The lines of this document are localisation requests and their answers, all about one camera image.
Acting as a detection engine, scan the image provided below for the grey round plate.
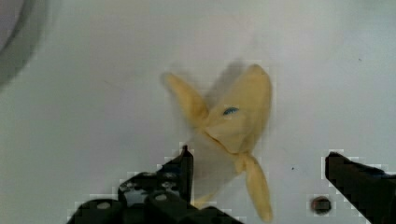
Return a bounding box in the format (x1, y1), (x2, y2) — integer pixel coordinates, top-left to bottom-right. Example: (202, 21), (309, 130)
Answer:
(1, 0), (48, 86)

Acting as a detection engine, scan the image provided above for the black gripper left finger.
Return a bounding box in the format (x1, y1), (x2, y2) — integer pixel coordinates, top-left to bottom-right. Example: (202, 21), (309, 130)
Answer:
(66, 146), (243, 224)

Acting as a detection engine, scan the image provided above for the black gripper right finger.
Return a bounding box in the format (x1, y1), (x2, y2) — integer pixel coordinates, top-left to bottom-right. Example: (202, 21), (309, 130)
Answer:
(325, 152), (396, 224)

